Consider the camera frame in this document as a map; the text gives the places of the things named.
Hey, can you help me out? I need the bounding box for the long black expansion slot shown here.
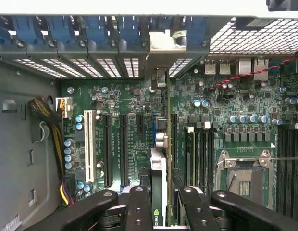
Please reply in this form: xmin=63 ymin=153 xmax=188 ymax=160
xmin=119 ymin=113 xmax=129 ymax=188
xmin=102 ymin=113 xmax=113 ymax=189

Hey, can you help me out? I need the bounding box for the blue card retention clip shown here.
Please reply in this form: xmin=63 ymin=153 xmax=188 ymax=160
xmin=186 ymin=16 xmax=209 ymax=48
xmin=116 ymin=15 xmax=144 ymax=46
xmin=47 ymin=15 xmax=77 ymax=46
xmin=12 ymin=15 xmax=45 ymax=45
xmin=83 ymin=15 xmax=111 ymax=46

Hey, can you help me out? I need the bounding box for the green Dell motherboard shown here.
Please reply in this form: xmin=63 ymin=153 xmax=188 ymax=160
xmin=59 ymin=56 xmax=298 ymax=212

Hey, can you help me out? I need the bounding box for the CPU socket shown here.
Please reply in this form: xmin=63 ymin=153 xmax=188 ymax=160
xmin=216 ymin=148 xmax=277 ymax=211

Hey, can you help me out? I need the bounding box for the white PCI slot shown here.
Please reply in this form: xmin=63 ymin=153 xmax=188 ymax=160
xmin=83 ymin=110 xmax=97 ymax=183

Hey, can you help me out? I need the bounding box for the black open PC case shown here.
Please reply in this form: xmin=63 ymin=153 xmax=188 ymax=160
xmin=0 ymin=0 xmax=298 ymax=231

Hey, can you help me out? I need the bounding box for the red black twisted wire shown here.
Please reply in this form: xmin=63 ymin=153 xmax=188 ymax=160
xmin=209 ymin=45 xmax=298 ymax=91

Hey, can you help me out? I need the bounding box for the yellow black power cable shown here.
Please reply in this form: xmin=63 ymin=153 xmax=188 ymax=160
xmin=27 ymin=96 xmax=75 ymax=206

